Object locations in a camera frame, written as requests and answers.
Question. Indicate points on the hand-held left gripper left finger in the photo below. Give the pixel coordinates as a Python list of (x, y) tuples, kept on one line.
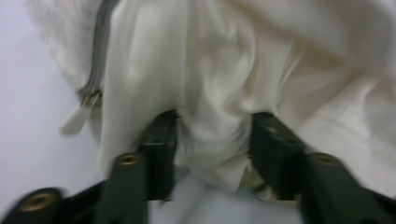
[(160, 149)]

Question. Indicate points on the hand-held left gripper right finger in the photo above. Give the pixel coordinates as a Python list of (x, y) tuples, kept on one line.
[(277, 155)]

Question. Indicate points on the white garment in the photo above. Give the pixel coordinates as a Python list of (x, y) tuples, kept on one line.
[(218, 62)]

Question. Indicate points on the white mesh laundry bag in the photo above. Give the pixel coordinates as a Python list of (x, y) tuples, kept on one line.
[(71, 46)]

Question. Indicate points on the white table cover sheet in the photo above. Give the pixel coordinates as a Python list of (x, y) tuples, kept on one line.
[(28, 109)]

